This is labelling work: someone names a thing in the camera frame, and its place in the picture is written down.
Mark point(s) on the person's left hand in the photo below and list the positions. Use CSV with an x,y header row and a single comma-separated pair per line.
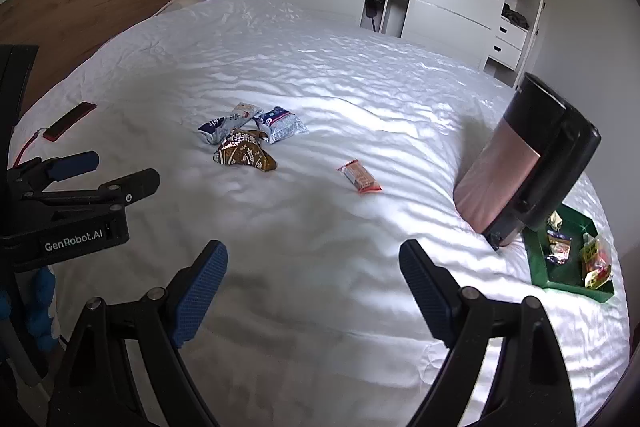
x,y
42,307

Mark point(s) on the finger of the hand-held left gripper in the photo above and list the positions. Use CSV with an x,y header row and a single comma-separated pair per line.
x,y
130,188
75,163

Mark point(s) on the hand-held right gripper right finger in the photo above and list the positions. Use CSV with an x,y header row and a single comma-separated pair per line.
x,y
425,292

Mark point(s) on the folded dark clothes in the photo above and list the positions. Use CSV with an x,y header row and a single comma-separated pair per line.
x,y
515,17

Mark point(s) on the pink and black electric kettle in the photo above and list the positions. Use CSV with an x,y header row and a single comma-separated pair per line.
x,y
525,167

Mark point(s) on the blue and white snack packet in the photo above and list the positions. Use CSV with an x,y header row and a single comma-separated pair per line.
x,y
280,124

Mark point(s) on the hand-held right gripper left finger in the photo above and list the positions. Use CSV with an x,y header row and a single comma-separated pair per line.
x,y
197,297

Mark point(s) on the wooden headboard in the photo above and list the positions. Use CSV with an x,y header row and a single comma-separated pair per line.
x,y
100,2

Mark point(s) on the small olive snack packet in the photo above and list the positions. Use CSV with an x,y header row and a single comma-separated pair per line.
x,y
554,221

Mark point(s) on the red phone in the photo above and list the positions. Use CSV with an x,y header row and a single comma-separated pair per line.
x,y
70,121

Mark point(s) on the clear snack bag yellow label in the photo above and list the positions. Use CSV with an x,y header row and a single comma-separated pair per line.
x,y
595,264

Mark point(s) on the black snack packet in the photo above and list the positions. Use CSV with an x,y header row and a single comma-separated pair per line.
x,y
559,249

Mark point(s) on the white snack packet blue print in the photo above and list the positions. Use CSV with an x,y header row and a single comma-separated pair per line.
x,y
227,123

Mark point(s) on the green tray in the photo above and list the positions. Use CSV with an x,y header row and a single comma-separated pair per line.
x,y
537,264

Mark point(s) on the brown wheat print snack packet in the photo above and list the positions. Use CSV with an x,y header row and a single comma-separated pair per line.
x,y
245,152

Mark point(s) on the small red snack packet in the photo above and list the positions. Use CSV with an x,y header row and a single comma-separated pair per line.
x,y
360,177

